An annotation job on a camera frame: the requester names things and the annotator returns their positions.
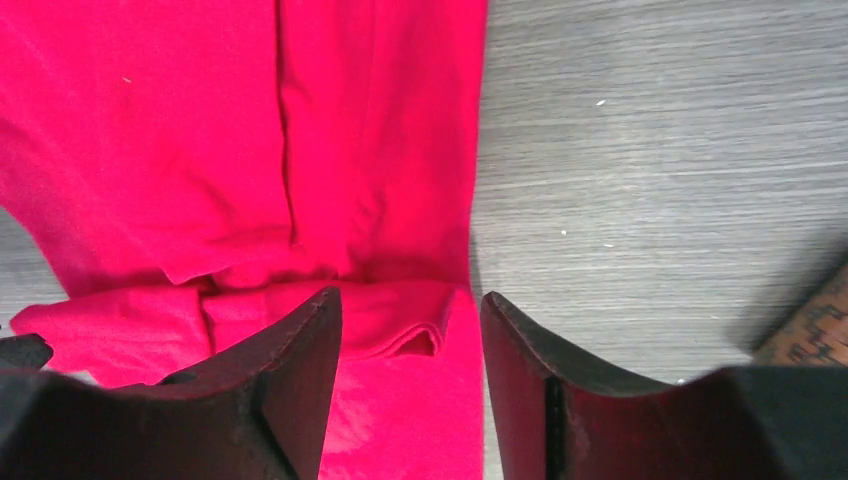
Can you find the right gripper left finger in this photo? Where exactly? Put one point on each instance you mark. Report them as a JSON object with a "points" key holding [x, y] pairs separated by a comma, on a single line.
{"points": [[258, 410]]}

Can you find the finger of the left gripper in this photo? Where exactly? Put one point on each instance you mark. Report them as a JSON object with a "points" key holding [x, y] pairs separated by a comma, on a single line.
{"points": [[29, 351]]}

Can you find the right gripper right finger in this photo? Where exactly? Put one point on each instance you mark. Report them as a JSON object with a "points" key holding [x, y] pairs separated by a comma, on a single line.
{"points": [[562, 412]]}

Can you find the red garment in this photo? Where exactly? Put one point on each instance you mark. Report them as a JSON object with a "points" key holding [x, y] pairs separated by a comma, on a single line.
{"points": [[192, 171]]}

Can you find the brown poker chip roll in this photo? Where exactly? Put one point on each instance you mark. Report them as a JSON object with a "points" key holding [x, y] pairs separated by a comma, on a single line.
{"points": [[817, 332]]}

